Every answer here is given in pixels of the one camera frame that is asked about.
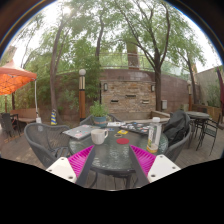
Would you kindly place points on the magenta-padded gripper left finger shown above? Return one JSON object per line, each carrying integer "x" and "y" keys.
{"x": 71, "y": 165}

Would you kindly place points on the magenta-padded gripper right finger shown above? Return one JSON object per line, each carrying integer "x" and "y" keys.
{"x": 150, "y": 166}

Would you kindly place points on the clear plastic bottle white cap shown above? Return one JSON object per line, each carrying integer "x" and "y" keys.
{"x": 154, "y": 136}

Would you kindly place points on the silver laptop with stickers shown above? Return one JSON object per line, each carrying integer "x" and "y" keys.
{"x": 80, "y": 131}

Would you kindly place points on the flat round red coaster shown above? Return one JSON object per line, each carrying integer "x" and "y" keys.
{"x": 122, "y": 141}

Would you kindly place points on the white ribbed mug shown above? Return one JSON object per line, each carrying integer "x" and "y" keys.
{"x": 97, "y": 136}

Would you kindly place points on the small yellow card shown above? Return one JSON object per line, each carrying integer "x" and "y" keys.
{"x": 122, "y": 132}

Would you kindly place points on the black backpack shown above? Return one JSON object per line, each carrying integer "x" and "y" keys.
{"x": 176, "y": 128}

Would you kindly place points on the small tape roll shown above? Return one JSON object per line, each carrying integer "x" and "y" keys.
{"x": 115, "y": 135}

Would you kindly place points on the blue yellow striped cone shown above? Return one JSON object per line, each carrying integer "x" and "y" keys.
{"x": 53, "y": 118}

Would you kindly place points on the small colourful sticker strip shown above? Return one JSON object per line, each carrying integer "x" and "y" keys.
{"x": 110, "y": 129}

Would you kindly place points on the green plant in teal pot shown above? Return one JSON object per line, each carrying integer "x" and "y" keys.
{"x": 99, "y": 116}

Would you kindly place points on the white sticker sheet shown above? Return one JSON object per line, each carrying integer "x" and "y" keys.
{"x": 114, "y": 124}

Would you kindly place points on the wooden bench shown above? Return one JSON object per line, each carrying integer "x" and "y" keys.
{"x": 25, "y": 114}

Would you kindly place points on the round dark patio table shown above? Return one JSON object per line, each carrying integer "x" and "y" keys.
{"x": 198, "y": 115}

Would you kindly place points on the black metal chair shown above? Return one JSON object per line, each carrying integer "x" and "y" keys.
{"x": 211, "y": 131}

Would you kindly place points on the dark patio chair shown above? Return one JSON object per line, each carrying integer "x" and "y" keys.
{"x": 8, "y": 125}

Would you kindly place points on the large dark-trunked tree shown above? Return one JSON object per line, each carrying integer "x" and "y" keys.
{"x": 158, "y": 86}

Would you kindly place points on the tall leaning tree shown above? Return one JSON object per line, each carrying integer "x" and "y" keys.
{"x": 53, "y": 83}

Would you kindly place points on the orange canopy tent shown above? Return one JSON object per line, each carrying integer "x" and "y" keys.
{"x": 13, "y": 78}

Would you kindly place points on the closed maroon umbrella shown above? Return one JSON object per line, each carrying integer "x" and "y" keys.
{"x": 221, "y": 90}

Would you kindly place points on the grey wall box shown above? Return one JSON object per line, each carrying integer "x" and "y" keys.
{"x": 164, "y": 105}

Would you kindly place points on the wooden lamp post with globe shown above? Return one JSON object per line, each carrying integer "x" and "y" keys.
{"x": 82, "y": 100}
{"x": 189, "y": 96}

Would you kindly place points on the black wall lamp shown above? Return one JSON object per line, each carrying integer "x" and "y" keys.
{"x": 105, "y": 87}
{"x": 153, "y": 88}

